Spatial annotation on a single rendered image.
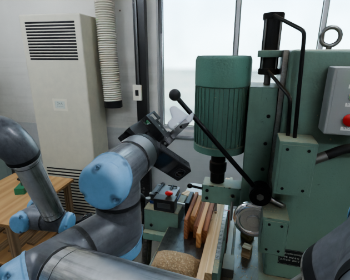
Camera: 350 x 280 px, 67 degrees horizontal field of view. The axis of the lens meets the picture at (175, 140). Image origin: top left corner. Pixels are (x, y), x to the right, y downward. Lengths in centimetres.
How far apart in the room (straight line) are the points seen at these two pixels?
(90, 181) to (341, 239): 31
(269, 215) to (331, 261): 54
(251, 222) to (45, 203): 66
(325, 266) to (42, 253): 32
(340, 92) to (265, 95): 19
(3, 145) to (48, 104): 164
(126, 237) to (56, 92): 201
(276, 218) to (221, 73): 43
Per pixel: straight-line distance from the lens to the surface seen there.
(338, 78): 73
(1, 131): 84
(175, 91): 75
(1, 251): 238
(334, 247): 29
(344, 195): 90
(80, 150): 241
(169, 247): 94
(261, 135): 84
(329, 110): 74
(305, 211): 90
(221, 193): 96
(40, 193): 95
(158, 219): 103
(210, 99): 81
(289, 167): 74
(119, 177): 39
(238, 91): 82
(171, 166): 58
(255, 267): 106
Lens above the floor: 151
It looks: 18 degrees down
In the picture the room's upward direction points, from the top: straight up
